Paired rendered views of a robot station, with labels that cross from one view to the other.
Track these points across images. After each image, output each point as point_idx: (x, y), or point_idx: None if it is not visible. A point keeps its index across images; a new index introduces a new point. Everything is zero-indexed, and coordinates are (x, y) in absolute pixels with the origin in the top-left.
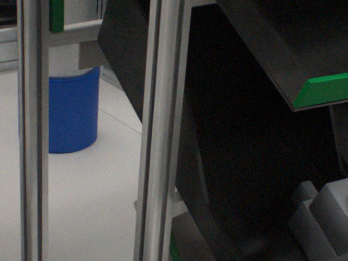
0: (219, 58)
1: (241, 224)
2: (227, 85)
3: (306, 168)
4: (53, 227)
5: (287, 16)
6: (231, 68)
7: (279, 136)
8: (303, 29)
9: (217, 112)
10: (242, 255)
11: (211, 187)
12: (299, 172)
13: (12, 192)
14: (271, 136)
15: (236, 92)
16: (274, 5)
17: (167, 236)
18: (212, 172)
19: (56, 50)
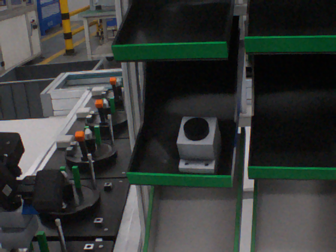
0: (227, 62)
1: (165, 138)
2: (219, 75)
3: (229, 122)
4: (251, 182)
5: (161, 24)
6: (230, 68)
7: (227, 104)
8: (163, 29)
9: (201, 87)
10: (153, 151)
11: (165, 120)
12: (222, 123)
13: (246, 161)
14: (222, 103)
15: (221, 80)
16: (159, 19)
17: None
18: (172, 113)
19: None
